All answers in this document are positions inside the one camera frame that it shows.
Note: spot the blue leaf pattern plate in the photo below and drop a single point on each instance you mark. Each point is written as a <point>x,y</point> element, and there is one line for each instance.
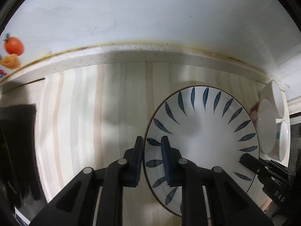
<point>211,134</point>

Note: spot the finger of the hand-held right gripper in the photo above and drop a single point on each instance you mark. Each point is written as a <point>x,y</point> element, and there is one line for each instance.
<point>250,163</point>

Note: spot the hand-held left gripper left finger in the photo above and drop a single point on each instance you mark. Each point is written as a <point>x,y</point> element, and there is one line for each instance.
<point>138,162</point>

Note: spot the black induction cooktop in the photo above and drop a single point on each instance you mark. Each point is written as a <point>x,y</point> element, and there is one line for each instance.
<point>18,146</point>

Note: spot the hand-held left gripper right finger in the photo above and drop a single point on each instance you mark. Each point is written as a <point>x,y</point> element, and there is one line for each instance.
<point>166,162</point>

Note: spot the orange persimmon wall sticker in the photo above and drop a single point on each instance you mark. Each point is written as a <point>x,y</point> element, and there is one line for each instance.
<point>14,45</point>

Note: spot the person's right hand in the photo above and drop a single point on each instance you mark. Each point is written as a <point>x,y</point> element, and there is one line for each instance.
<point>266,206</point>

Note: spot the striped cat print mat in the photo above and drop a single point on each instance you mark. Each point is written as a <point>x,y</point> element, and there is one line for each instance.
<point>94,122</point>

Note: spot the gold ingot wall sticker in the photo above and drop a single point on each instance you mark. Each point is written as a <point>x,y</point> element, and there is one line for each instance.
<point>10,61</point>

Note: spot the plain white bowl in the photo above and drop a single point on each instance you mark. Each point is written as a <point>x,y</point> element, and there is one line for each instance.
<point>277,96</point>

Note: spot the white bowl with blue pattern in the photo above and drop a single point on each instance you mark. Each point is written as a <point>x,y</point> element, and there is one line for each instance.
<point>285,141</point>

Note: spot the colourful character wall sticker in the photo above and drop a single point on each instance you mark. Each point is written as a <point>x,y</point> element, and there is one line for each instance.
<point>1,73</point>

